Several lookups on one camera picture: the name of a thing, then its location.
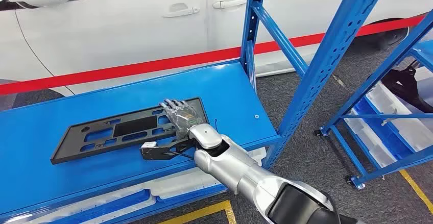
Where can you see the black plastic frame part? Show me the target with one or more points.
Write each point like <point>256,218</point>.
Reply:
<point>135,126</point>

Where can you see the blue metal shelf rack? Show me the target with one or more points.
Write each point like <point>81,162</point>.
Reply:
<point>67,121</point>

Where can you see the blue metal rack on casters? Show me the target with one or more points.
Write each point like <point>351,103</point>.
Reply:
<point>399,165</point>

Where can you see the translucent white plastic bin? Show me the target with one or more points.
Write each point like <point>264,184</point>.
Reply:
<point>399,121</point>
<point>368,141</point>
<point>189,185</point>

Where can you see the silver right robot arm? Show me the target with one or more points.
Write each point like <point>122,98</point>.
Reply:
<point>236,171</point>

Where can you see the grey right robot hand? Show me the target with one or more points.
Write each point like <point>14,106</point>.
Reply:
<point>182,117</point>

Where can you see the red barrier belt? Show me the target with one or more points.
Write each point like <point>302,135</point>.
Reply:
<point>135,69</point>

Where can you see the white car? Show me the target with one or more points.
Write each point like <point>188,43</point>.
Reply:
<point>101,40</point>

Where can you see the black moulded car part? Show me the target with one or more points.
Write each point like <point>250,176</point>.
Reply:
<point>406,87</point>

